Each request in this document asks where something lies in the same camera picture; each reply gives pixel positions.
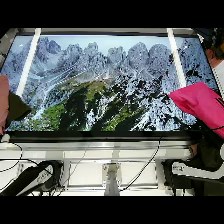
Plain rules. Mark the person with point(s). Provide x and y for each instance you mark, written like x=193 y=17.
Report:
x=216 y=53

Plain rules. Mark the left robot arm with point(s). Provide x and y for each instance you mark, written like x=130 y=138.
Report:
x=31 y=178

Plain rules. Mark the silver frame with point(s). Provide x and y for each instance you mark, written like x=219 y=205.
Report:
x=111 y=163

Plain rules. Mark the dark olive garment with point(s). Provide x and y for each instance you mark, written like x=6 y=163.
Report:
x=17 y=107

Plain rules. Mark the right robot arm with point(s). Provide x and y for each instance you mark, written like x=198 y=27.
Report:
x=203 y=156

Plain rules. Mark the dusty pink garment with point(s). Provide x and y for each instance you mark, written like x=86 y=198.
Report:
x=3 y=100

